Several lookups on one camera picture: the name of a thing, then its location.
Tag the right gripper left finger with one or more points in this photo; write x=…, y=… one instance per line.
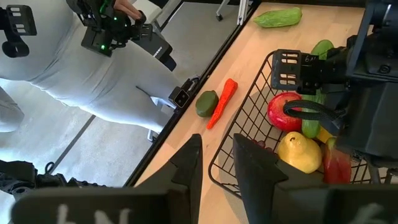
x=186, y=174

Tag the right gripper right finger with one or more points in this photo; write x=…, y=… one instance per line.
x=252, y=174

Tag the red grape bunch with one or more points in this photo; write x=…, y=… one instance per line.
x=260, y=144

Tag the yellow orange fruit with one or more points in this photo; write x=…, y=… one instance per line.
x=324, y=135

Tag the yellow pear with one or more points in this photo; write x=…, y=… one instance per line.
x=300, y=152

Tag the red mango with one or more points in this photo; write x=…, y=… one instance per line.
x=337, y=163

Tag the smooth green cucumber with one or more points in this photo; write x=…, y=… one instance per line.
x=311, y=124

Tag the red apple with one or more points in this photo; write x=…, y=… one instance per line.
x=280, y=116

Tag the dark green avocado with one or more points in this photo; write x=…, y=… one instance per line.
x=206, y=104

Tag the orange carrot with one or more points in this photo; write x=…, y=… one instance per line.
x=222, y=102

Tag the bumpy light green cucumber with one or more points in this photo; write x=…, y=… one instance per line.
x=278, y=17

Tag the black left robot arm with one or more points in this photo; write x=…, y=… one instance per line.
x=382, y=15

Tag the black leader arm base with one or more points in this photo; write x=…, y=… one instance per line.
x=31, y=177

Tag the round grey mat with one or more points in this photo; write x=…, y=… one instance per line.
x=236, y=124

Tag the black clamp on table edge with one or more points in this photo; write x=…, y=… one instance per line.
x=180, y=97

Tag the person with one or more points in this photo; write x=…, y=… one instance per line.
x=93, y=77

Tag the white chair base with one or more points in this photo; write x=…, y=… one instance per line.
x=231, y=11

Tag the person's hand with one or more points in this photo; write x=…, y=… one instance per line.
x=126, y=7

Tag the black vented leader box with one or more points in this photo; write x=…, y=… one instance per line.
x=17, y=28

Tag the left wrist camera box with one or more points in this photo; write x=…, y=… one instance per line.
x=290, y=70

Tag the black aluminium table frame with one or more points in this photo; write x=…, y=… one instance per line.
x=217, y=60

